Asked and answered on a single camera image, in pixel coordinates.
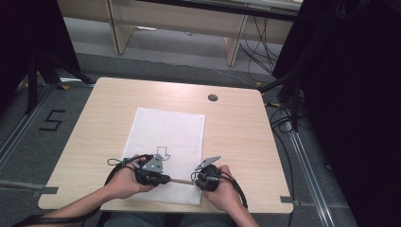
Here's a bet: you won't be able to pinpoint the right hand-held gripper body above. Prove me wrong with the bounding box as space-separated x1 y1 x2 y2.
193 155 222 193

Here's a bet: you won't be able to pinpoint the person's left hand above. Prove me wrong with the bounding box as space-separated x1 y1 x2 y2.
104 153 158 201

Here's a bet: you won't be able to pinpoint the grey bar under table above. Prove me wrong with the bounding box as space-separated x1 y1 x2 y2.
0 179 60 199

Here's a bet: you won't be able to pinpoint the black curtain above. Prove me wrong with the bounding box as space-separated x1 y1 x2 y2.
0 0 81 110
271 0 401 227

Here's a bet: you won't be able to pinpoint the metal floor rail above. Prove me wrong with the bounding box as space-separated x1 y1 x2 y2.
0 84 57 169
284 119 337 227

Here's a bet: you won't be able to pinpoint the white cloth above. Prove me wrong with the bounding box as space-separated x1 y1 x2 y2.
120 107 206 206

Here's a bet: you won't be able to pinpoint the person's legs in jeans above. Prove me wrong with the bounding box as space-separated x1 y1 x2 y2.
103 211 235 227

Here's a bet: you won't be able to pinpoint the person's right hand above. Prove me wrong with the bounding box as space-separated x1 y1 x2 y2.
202 164 243 214

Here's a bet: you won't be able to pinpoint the black cables beside table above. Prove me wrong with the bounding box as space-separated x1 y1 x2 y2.
264 99 299 202

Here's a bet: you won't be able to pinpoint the black metal stand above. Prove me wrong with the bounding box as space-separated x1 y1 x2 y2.
24 51 96 115
259 70 305 132

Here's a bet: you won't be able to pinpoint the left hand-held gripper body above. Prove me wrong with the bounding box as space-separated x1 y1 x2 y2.
134 153 171 187

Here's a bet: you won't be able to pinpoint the bundle of black floor cables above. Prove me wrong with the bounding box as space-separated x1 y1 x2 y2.
238 15 282 77

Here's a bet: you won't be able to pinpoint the light wooden desk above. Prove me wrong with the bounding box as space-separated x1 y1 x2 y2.
56 0 305 67

